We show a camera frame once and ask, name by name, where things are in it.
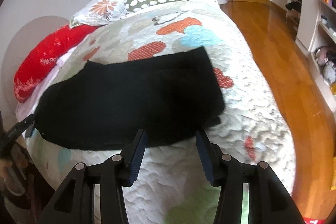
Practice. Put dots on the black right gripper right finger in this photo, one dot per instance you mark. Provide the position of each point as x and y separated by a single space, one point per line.
269 201

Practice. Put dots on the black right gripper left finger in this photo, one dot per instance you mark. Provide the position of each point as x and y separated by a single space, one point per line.
73 201

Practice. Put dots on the black pants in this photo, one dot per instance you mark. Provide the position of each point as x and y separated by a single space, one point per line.
102 107

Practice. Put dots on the left hand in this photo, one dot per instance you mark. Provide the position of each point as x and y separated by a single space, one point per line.
5 174

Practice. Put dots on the red long pillow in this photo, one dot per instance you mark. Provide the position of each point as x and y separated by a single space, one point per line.
40 61

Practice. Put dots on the white quilt with hearts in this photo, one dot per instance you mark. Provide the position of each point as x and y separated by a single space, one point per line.
171 186

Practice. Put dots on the white floral pillow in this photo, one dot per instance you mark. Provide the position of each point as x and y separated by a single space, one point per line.
98 13

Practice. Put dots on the white shelving unit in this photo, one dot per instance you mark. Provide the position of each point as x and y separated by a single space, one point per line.
316 39

